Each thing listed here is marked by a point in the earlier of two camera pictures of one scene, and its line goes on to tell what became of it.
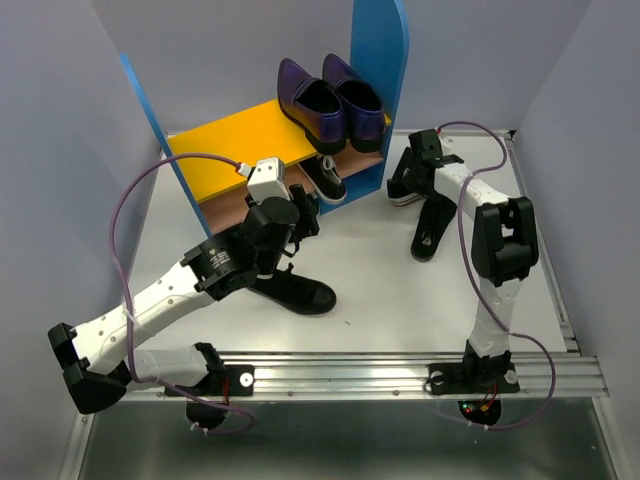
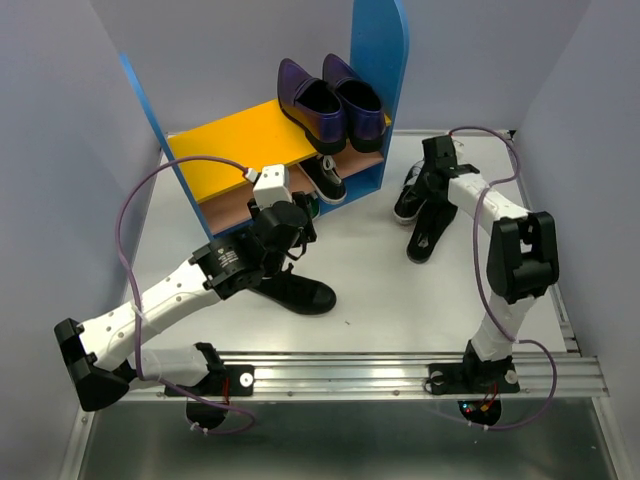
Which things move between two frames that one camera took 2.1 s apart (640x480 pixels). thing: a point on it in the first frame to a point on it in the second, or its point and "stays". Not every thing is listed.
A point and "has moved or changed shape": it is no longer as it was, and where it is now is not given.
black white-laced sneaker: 413,181 has moved or changed shape
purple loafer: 312,107 stays
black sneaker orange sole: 321,172 stays
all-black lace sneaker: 295,293 stays
